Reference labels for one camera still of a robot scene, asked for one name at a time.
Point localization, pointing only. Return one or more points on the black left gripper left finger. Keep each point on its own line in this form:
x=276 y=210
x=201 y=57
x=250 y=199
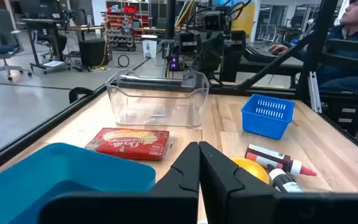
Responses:
x=179 y=193

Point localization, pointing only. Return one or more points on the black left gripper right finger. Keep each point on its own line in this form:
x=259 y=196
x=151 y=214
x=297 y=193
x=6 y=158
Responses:
x=228 y=196

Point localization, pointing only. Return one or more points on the yellow toy donut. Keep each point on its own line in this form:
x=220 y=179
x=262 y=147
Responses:
x=250 y=168

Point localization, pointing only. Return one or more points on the red food colouring bottle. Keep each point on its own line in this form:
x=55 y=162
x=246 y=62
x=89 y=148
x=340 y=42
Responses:
x=269 y=157

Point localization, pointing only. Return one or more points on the black food colouring bottle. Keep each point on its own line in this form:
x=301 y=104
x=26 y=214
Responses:
x=283 y=182

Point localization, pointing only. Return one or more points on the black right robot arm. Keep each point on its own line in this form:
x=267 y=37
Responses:
x=211 y=67

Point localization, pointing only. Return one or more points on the yellow panel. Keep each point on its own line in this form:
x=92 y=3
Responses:
x=247 y=21

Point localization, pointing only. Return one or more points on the black keyboard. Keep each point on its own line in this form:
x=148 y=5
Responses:
x=258 y=53

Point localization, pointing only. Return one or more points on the black vertical pole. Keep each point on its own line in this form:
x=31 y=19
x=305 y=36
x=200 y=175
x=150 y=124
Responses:
x=170 y=18

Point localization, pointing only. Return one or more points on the person's hand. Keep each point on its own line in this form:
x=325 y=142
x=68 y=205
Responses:
x=277 y=49

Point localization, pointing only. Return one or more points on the white waste bin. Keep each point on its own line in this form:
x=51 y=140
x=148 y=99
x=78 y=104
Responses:
x=149 y=48

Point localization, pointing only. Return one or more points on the blue slotted plastic basket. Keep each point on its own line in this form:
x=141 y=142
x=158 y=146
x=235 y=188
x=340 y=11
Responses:
x=266 y=124

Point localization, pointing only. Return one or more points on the clear plastic bin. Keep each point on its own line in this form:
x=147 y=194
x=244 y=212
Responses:
x=157 y=105

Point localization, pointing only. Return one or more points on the red parts rack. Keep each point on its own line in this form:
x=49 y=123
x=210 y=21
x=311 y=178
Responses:
x=120 y=25

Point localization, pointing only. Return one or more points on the teal plastic bin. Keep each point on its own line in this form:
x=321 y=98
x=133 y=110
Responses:
x=73 y=168

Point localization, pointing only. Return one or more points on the silver aluminium extrusion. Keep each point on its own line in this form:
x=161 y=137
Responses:
x=314 y=93

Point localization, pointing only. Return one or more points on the black floor box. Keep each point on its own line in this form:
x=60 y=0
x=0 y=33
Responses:
x=92 y=52

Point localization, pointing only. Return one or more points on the black table clamp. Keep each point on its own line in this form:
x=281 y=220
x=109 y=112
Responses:
x=73 y=93

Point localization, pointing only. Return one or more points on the person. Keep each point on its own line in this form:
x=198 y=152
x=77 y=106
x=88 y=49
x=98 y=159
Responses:
x=357 y=15

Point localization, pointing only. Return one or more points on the black office desk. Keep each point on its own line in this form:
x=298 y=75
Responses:
x=42 y=25

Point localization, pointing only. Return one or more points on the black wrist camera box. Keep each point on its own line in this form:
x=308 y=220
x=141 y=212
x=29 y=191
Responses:
x=214 y=21

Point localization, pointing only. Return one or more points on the black rig frame strut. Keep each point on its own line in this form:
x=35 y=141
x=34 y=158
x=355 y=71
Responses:
x=319 y=46

